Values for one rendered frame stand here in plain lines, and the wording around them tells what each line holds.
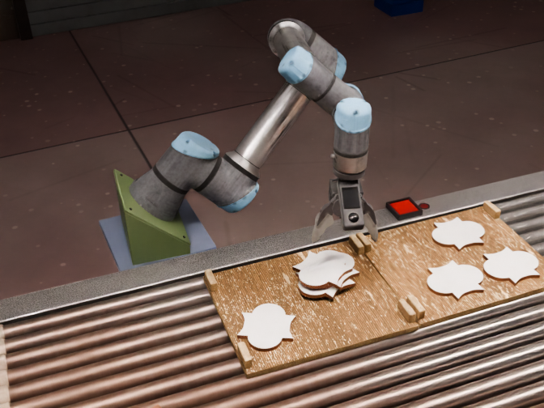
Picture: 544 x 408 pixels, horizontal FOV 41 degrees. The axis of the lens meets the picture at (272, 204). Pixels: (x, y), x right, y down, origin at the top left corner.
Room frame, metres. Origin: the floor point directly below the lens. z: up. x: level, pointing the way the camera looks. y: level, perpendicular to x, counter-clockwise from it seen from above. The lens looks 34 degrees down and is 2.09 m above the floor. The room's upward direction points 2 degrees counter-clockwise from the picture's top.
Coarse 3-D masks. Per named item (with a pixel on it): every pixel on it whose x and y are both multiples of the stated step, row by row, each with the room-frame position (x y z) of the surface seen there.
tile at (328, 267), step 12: (324, 252) 1.43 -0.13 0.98; (336, 252) 1.43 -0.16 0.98; (300, 264) 1.38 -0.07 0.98; (312, 264) 1.38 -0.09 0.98; (324, 264) 1.38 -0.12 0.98; (336, 264) 1.38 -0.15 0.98; (300, 276) 1.34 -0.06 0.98; (312, 276) 1.34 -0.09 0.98; (324, 276) 1.34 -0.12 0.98; (336, 276) 1.33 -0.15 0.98; (312, 288) 1.30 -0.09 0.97
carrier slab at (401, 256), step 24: (456, 216) 1.63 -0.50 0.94; (480, 216) 1.63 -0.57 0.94; (384, 240) 1.53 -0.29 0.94; (408, 240) 1.53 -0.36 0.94; (432, 240) 1.52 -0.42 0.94; (504, 240) 1.51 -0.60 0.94; (384, 264) 1.43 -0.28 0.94; (408, 264) 1.43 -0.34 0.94; (432, 264) 1.43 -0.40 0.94; (480, 264) 1.42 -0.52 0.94; (408, 288) 1.34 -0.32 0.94; (504, 288) 1.33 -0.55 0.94; (528, 288) 1.32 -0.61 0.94; (432, 312) 1.25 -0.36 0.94; (456, 312) 1.25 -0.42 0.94
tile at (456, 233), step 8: (440, 224) 1.58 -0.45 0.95; (448, 224) 1.58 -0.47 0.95; (456, 224) 1.58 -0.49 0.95; (464, 224) 1.58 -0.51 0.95; (472, 224) 1.57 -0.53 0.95; (432, 232) 1.54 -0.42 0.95; (440, 232) 1.54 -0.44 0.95; (448, 232) 1.54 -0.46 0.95; (456, 232) 1.54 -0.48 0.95; (464, 232) 1.54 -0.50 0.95; (472, 232) 1.54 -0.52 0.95; (480, 232) 1.54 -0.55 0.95; (440, 240) 1.51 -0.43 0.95; (448, 240) 1.51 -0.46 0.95; (456, 240) 1.51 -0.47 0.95; (464, 240) 1.50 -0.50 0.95; (472, 240) 1.50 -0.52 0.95; (480, 240) 1.50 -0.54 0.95; (456, 248) 1.48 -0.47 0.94; (464, 248) 1.49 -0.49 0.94
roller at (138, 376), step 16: (208, 352) 1.16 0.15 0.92; (224, 352) 1.16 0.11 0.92; (144, 368) 1.12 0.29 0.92; (160, 368) 1.12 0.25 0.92; (176, 368) 1.12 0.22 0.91; (192, 368) 1.13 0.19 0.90; (80, 384) 1.08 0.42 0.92; (96, 384) 1.08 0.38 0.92; (112, 384) 1.08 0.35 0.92; (128, 384) 1.08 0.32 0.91; (32, 400) 1.04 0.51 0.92; (48, 400) 1.04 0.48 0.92; (64, 400) 1.04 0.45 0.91; (80, 400) 1.05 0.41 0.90
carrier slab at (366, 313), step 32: (288, 256) 1.48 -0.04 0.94; (352, 256) 1.47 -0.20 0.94; (224, 288) 1.36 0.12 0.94; (256, 288) 1.35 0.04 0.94; (288, 288) 1.35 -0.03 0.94; (352, 288) 1.34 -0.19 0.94; (384, 288) 1.34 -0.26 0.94; (224, 320) 1.24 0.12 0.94; (320, 320) 1.24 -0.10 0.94; (352, 320) 1.23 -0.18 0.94; (384, 320) 1.23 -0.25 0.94; (256, 352) 1.14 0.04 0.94; (288, 352) 1.14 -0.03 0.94; (320, 352) 1.13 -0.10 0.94
